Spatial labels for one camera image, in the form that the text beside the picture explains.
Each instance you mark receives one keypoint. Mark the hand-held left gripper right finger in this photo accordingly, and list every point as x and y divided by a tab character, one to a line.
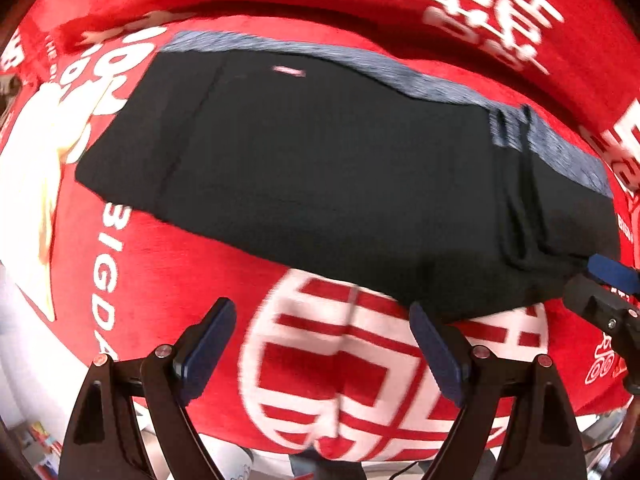
437	355

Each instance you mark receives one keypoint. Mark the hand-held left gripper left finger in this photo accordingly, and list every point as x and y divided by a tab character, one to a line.
210	345

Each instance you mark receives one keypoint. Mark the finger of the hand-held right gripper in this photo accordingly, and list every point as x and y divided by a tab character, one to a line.
590	297
612	271

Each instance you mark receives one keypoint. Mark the black pants with blue-grey panels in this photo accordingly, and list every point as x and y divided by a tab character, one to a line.
300	170

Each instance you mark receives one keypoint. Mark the person's right forearm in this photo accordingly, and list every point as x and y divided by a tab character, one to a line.
629	435

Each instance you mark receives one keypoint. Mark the red blanket with white figure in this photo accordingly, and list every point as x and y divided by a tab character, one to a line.
165	285

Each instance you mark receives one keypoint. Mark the pile of coloured boxes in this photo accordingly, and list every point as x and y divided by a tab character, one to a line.
42	442

